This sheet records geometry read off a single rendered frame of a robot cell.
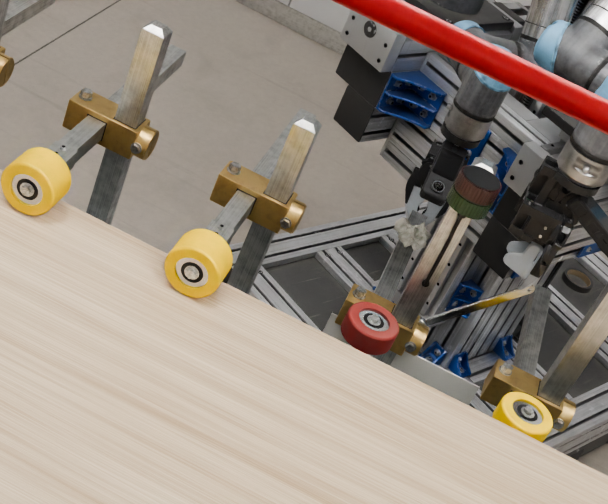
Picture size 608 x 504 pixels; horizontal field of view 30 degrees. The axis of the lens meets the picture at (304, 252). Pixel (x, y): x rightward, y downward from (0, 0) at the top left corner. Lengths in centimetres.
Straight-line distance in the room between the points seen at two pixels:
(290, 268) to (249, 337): 135
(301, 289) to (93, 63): 135
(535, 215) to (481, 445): 34
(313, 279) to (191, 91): 120
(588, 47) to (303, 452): 73
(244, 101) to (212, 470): 268
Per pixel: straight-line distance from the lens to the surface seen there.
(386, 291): 177
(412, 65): 236
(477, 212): 152
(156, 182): 333
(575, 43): 170
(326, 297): 280
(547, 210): 165
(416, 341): 171
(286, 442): 139
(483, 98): 187
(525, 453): 157
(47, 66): 372
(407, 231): 190
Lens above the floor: 186
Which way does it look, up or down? 34 degrees down
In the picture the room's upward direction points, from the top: 25 degrees clockwise
